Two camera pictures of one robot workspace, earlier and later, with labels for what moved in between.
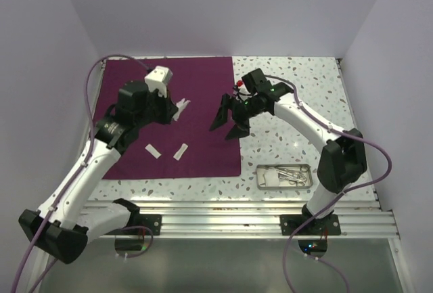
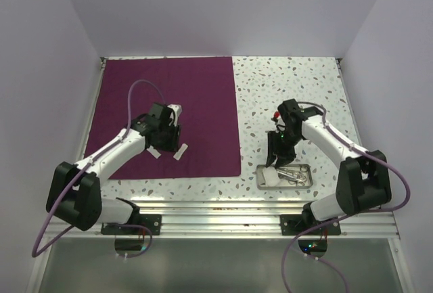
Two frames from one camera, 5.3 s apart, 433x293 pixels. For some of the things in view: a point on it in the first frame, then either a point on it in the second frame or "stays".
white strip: x=150 y=148 stays
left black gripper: x=169 y=107 -> x=172 y=145
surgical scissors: x=290 y=172 -> x=302 y=168
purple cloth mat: x=186 y=147 stays
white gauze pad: x=180 y=105 -> x=270 y=172
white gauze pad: x=271 y=176 stays
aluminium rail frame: x=259 y=220 stays
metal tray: x=260 y=179 stays
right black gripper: x=223 y=114 -> x=285 y=157
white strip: x=180 y=151 stays
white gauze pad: x=271 y=178 stays
